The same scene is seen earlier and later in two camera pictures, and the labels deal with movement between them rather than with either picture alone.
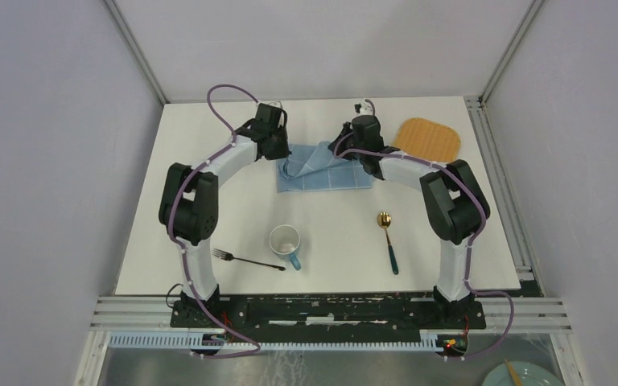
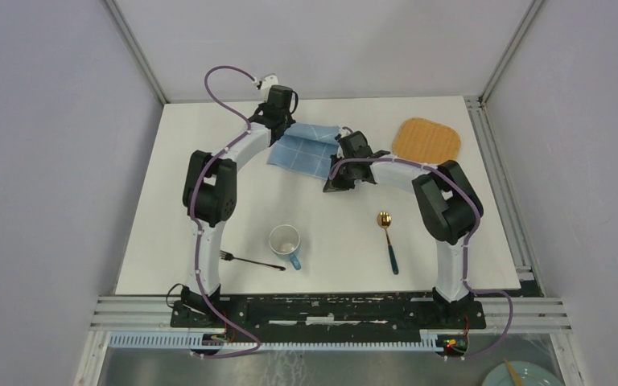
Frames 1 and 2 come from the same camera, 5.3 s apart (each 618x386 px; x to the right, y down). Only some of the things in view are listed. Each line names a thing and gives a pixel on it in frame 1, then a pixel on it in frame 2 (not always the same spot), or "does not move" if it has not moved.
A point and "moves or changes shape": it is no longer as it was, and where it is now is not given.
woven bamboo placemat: [428, 139] does not move
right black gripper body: [347, 144] → [343, 176]
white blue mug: [285, 242] does not move
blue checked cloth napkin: [311, 166] moves or changes shape
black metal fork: [228, 256] does not move
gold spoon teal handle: [384, 220] does not move
